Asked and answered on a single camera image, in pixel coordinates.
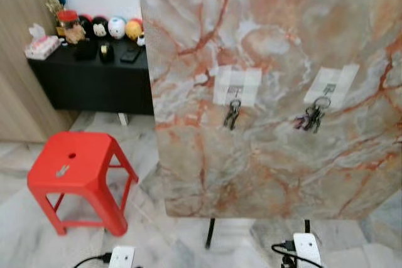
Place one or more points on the key bunch with purple tag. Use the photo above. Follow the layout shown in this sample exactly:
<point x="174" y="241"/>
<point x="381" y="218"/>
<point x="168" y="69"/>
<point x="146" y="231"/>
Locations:
<point x="312" y="117"/>

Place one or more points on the marble table top red edge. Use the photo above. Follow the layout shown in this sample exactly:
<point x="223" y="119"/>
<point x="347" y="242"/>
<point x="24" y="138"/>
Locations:
<point x="276" y="167"/>

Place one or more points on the dark key bunch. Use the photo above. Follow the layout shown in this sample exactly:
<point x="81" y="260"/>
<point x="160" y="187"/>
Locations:
<point x="232" y="117"/>

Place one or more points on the small white figurine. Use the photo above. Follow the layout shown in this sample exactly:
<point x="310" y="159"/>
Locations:
<point x="141" y="40"/>

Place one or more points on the yellow round figurine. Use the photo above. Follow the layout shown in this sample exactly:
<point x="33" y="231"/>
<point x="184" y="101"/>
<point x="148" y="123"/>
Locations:
<point x="132" y="29"/>

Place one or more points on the black tape dispenser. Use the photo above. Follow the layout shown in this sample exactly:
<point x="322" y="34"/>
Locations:
<point x="107" y="53"/>

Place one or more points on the black low cabinet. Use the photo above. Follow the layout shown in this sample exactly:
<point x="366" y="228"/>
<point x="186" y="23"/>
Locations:
<point x="94" y="86"/>

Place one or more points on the black and white round figurine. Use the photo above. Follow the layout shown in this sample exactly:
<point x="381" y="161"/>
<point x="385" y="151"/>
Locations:
<point x="100" y="27"/>

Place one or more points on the black flat pouch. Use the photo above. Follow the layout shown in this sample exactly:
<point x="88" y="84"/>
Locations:
<point x="85" y="50"/>

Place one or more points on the red plastic stool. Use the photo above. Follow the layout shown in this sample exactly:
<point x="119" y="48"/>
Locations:
<point x="75" y="155"/>

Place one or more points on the small silver key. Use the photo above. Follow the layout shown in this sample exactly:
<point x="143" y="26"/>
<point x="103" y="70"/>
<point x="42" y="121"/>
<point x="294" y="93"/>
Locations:
<point x="63" y="170"/>

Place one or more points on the pink white tissue pack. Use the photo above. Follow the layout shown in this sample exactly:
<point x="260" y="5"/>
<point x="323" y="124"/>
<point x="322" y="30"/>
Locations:
<point x="43" y="45"/>

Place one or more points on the light wooden cupboard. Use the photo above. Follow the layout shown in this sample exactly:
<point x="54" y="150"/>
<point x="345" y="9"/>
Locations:
<point x="25" y="92"/>

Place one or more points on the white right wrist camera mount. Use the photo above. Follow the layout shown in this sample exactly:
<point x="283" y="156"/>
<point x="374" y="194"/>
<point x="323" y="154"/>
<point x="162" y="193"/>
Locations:
<point x="308" y="250"/>

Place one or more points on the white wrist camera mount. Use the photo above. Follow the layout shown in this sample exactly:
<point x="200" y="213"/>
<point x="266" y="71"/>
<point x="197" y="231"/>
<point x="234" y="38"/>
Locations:
<point x="308" y="250"/>
<point x="122" y="258"/>

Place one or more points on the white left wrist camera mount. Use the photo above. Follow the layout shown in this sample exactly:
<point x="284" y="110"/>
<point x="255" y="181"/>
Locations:
<point x="122" y="258"/>

